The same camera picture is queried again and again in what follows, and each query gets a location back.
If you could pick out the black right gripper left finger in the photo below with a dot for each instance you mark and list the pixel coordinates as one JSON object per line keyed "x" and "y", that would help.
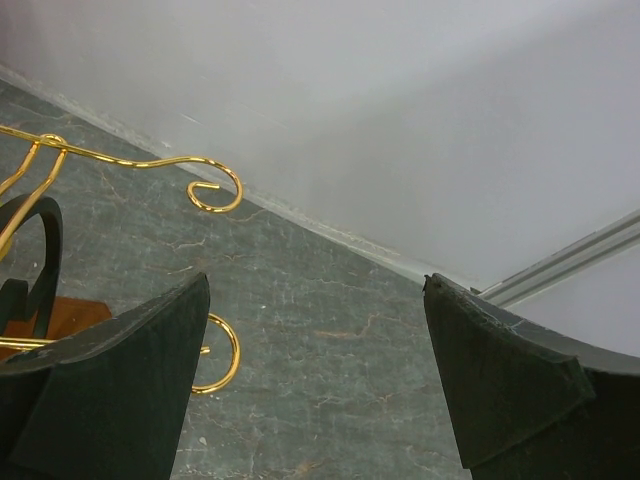
{"x": 108, "y": 402}

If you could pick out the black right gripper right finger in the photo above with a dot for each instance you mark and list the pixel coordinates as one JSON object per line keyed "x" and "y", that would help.
{"x": 526, "y": 402}

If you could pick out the aluminium frame post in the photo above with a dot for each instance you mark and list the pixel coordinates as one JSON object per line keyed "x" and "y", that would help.
{"x": 590, "y": 250}

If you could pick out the gold wire wine glass rack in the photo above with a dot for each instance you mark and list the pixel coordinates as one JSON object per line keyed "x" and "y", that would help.
{"x": 38, "y": 302}

